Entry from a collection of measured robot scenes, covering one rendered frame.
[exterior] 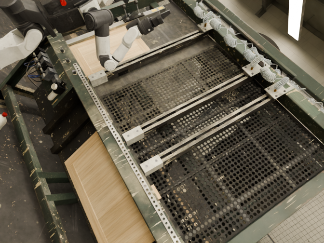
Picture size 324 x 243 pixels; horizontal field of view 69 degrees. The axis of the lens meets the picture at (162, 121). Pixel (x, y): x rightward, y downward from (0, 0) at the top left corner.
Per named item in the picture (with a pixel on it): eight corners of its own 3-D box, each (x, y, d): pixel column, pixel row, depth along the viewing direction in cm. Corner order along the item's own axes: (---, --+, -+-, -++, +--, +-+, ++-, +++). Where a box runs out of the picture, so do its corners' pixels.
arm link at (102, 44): (98, 72, 155) (96, 38, 141) (95, 63, 164) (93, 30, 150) (116, 71, 158) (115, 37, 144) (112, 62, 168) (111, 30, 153)
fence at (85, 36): (67, 44, 200) (65, 40, 197) (162, 9, 226) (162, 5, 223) (69, 48, 198) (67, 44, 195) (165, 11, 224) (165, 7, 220)
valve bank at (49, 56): (17, 58, 186) (35, 36, 181) (34, 65, 199) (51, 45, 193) (35, 102, 165) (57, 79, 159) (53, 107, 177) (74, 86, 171)
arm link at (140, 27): (147, 32, 147) (132, 41, 150) (150, 33, 158) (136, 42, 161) (138, 15, 145) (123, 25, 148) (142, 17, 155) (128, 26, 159)
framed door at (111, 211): (66, 162, 196) (63, 162, 194) (110, 119, 183) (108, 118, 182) (113, 272, 157) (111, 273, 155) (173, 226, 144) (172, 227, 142)
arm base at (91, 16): (94, 36, 137) (94, 16, 130) (80, 28, 142) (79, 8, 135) (114, 30, 147) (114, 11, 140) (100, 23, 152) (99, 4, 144)
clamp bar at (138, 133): (121, 137, 155) (115, 117, 135) (256, 67, 188) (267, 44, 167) (128, 149, 151) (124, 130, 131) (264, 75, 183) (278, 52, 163)
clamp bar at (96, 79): (88, 80, 180) (79, 57, 159) (212, 28, 212) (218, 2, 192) (93, 89, 176) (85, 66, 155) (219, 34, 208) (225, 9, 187)
